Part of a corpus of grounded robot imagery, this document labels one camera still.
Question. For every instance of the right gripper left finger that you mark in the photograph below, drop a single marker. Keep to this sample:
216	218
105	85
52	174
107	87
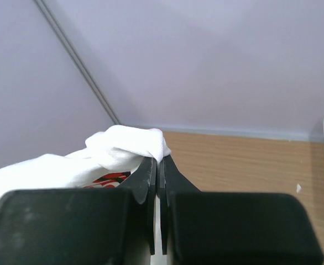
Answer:
82	225

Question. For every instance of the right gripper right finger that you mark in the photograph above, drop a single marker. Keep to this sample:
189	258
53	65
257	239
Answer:
232	227

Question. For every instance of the left corner aluminium post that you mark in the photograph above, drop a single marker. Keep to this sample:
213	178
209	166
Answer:
78	61

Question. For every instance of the white t shirt red print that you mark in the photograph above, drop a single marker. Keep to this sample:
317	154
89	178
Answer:
118	149

